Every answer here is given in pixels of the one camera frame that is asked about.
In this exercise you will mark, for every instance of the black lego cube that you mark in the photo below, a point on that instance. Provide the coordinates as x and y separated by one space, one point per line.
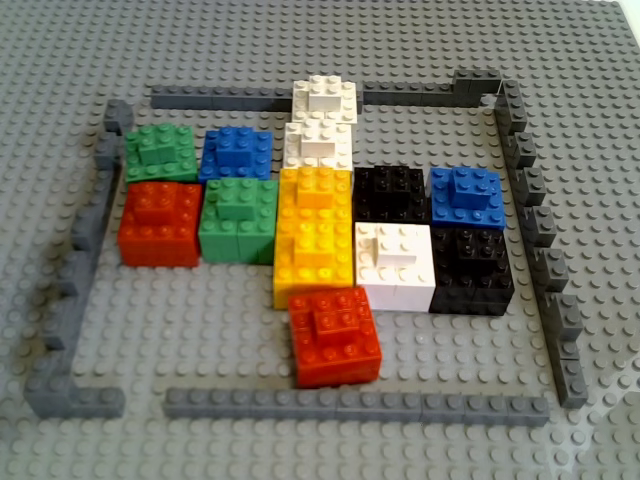
470 275
390 195

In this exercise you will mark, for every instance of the white lego cube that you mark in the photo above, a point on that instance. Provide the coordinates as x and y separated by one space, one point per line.
395 270
325 97
315 145

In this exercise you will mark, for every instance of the gray lego baseplate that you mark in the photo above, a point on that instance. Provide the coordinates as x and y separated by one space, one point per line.
200 325

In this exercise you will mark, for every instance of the yellow lego cube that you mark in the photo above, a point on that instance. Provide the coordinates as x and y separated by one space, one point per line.
315 195
315 260

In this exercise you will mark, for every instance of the green lego cube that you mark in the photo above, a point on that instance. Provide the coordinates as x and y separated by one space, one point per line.
235 225
160 155

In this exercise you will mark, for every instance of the red lego cube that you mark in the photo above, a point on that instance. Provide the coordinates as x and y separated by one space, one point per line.
160 225
335 340

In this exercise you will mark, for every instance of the dark gray lego wall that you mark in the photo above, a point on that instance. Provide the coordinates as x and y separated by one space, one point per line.
550 270
215 97
65 320
350 407
400 95

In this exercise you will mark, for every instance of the blue lego cube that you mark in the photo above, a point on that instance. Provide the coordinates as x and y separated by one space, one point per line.
235 155
467 200

